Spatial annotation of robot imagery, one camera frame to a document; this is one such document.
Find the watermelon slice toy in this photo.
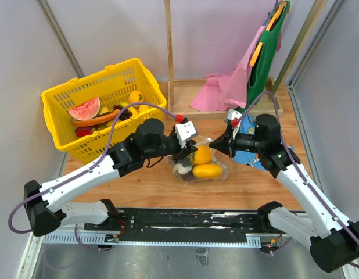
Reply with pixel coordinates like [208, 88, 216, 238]
[68, 97, 100, 121]

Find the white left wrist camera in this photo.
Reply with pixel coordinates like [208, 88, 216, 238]
[174, 114, 198, 148]

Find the orange fruit toy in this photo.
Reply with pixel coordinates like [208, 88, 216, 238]
[128, 90, 145, 103]

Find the white garlic bulb toy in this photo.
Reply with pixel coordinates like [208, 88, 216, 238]
[173, 163, 192, 176]

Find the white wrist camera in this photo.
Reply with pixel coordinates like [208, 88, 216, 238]
[174, 114, 198, 148]
[224, 109, 243, 137]

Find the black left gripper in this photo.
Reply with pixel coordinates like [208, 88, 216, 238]
[144, 125, 199, 163]

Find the pink cloth garment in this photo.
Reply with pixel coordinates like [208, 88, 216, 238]
[189, 25, 265, 112]

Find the yellow plastic shopping basket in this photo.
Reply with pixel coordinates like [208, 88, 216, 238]
[41, 58, 167, 164]

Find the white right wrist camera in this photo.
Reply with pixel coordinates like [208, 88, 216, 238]
[224, 109, 243, 137]

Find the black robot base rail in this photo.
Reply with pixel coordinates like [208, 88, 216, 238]
[83, 206, 293, 245]

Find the yellow bell pepper toy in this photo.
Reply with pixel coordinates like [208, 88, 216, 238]
[192, 145, 212, 165]

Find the yellow clothes hanger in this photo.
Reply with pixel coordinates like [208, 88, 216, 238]
[249, 42, 263, 67]

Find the blue cartoon print cloth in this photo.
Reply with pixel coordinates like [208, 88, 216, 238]
[232, 114, 294, 177]

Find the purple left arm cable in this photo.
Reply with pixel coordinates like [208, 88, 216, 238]
[8, 101, 185, 252]

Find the green cloth garment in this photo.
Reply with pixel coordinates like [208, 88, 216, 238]
[236, 1, 290, 113]

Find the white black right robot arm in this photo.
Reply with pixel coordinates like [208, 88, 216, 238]
[210, 114, 359, 273]

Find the orange hot dog toy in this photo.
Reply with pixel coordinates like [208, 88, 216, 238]
[71, 109, 120, 127]

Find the clear zip top bag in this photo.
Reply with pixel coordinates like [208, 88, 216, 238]
[168, 138, 230, 184]

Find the wooden clothes rack frame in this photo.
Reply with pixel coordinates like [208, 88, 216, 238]
[164, 1, 328, 119]

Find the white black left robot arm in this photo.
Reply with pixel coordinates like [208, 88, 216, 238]
[24, 119, 198, 237]

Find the red chili pepper toy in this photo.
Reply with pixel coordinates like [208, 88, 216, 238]
[74, 127, 94, 138]

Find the yellow banana toy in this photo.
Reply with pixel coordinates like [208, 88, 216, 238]
[119, 102, 138, 116]

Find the yellow lemon toy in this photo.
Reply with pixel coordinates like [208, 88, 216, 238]
[138, 105, 151, 114]

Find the dark blue grape bunch toy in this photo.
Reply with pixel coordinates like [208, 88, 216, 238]
[179, 158, 193, 178]

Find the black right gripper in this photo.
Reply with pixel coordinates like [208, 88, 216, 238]
[209, 126, 264, 158]

